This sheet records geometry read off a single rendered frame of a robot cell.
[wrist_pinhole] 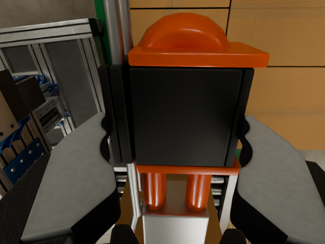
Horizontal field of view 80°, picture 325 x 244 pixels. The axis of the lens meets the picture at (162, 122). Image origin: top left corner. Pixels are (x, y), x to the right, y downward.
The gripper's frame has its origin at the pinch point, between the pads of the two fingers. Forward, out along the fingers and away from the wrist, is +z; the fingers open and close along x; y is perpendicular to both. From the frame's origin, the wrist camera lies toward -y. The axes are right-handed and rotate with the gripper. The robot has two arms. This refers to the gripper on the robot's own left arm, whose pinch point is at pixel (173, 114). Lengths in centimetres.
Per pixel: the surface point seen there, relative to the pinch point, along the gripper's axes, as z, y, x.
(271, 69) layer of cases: 67, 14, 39
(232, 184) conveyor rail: 62, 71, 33
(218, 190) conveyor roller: 67, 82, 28
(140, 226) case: 33, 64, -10
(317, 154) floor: 122, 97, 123
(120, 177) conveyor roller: 66, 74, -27
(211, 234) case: 31, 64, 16
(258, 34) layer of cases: 68, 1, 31
